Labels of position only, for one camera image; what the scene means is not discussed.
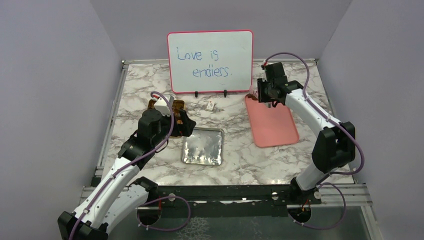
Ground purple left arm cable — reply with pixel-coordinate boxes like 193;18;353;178
67;91;176;240

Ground pink-framed whiteboard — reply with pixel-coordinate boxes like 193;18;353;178
167;29;254;94

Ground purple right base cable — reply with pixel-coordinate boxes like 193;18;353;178
287;182;347;231

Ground gold chocolate box tray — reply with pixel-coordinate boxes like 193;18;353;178
160;99;186;138

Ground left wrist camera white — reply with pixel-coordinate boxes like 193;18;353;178
153;94;175;117

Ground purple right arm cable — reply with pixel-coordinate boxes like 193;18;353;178
263;52;365;176

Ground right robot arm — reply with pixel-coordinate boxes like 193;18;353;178
256;62;356;204

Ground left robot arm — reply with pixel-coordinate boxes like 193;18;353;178
57;108;196;240

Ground silver tin lid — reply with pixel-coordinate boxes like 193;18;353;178
181;127;224;166

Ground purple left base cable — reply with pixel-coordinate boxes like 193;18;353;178
136;194;193;233

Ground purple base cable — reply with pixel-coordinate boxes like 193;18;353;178
287;182;347;231
136;194;193;233

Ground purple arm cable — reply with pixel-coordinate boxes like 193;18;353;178
67;91;176;240
263;52;365;176

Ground pink silicone tongs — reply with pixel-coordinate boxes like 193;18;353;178
247;85;273;108

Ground black table base rail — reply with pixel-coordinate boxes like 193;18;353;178
91;177;322;220

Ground small white card box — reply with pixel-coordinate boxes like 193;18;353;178
206;100;215;111

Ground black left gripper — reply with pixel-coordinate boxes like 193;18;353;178
152;109;196;147

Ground pink plastic tray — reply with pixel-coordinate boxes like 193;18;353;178
244;95;300;148

